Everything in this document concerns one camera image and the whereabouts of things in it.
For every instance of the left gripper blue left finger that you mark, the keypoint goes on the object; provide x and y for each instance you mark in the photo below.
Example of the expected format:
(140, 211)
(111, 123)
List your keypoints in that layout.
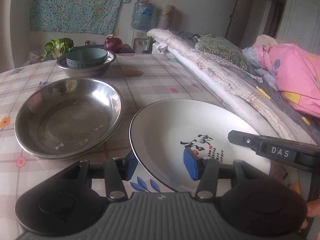
(117, 170)

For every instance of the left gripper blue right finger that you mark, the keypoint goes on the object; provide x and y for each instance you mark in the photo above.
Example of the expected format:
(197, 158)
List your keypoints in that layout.
(205, 170)

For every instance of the white ceramic calligraphy plate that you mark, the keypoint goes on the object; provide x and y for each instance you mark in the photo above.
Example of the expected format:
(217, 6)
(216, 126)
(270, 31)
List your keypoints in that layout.
(161, 131)

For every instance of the teal ceramic bowl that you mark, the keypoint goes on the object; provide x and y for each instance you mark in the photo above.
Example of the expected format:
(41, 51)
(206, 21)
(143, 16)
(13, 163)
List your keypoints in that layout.
(86, 57)

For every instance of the person's hand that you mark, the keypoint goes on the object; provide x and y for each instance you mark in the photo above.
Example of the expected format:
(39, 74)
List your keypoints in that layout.
(313, 208)

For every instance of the white floral quilt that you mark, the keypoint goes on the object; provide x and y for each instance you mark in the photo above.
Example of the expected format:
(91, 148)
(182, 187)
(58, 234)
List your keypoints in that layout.
(239, 96)

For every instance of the pink blanket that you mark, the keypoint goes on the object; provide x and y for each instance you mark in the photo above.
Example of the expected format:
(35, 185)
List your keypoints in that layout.
(296, 73)

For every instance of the plaid teapot tablecloth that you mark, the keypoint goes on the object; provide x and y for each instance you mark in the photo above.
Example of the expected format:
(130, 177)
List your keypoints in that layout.
(142, 79)

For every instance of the large stainless steel bowl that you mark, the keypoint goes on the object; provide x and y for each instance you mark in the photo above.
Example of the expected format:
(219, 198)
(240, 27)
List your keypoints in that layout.
(95, 71)

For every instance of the dark floral pillow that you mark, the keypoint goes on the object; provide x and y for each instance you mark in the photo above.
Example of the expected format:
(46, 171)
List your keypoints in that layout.
(221, 47)

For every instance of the red onion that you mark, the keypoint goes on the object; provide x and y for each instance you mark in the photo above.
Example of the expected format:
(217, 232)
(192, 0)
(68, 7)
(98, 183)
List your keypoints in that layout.
(113, 44)

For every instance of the green leafy cabbage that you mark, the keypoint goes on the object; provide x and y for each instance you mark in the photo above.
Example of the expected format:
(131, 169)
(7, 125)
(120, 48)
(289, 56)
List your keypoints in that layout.
(57, 48)

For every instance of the water dispenser with bottle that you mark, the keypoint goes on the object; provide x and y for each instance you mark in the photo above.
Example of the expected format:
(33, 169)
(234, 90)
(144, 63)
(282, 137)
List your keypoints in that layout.
(140, 24)

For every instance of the floral teal wall cloth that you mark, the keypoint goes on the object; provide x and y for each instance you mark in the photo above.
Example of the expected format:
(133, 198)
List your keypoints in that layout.
(75, 16)

